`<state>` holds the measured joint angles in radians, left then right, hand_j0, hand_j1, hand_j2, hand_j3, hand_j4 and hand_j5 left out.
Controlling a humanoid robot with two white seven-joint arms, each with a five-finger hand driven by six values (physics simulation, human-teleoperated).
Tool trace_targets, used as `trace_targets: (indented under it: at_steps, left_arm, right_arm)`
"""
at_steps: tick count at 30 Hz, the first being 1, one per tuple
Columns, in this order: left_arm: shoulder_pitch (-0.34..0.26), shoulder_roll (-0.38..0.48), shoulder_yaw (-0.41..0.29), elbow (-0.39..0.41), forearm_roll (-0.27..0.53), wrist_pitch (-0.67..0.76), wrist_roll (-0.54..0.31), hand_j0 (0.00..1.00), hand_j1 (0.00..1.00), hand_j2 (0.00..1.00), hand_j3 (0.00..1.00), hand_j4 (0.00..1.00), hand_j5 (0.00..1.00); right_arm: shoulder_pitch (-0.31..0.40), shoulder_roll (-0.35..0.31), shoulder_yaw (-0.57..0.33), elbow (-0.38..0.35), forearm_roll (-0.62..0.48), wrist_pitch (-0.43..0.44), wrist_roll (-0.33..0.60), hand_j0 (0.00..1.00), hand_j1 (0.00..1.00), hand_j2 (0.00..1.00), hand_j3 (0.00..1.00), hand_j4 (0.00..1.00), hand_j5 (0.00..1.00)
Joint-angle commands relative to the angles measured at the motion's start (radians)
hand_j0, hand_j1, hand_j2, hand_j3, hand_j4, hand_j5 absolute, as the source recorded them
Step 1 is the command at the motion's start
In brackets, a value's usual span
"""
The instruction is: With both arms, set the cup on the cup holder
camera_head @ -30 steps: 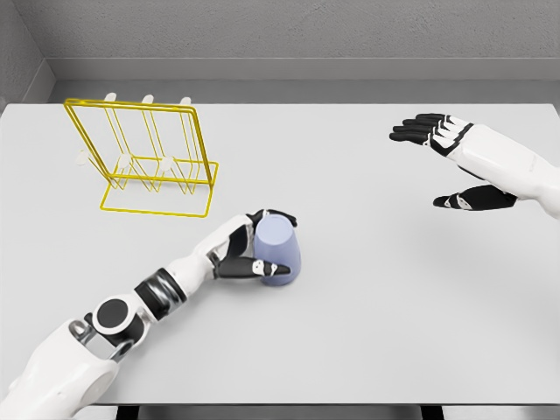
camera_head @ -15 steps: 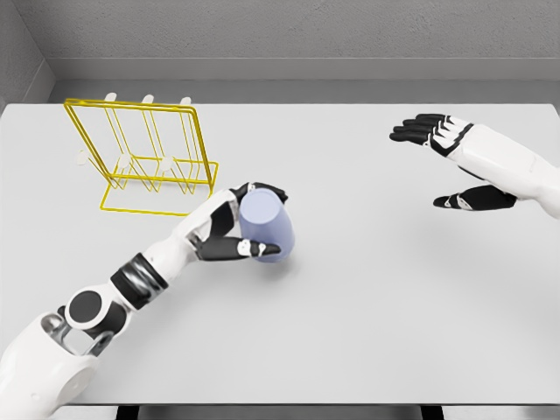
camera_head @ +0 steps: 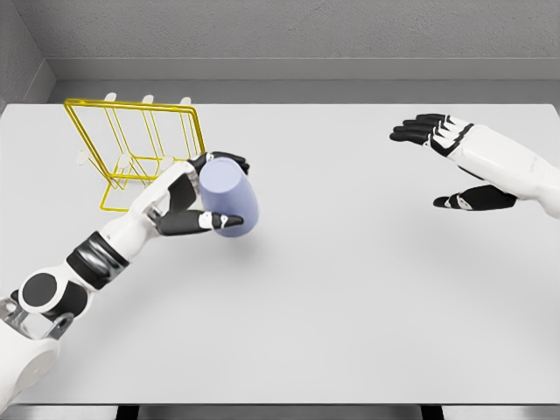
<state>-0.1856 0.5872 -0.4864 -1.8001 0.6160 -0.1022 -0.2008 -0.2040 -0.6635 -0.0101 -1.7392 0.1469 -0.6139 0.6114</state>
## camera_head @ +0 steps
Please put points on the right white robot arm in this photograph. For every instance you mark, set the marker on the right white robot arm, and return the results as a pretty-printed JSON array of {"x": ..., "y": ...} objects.
[{"x": 544, "y": 184}]

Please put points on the lavender blue cup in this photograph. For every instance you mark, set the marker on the lavender blue cup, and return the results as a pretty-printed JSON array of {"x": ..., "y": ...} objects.
[{"x": 229, "y": 199}]

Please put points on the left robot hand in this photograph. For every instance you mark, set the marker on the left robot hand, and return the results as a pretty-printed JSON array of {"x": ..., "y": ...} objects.
[{"x": 179, "y": 192}]

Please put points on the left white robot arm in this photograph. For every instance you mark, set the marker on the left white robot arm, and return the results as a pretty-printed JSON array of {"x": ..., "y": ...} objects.
[{"x": 116, "y": 238}]

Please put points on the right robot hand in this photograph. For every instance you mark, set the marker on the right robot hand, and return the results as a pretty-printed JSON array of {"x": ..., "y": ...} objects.
[{"x": 485, "y": 155}]

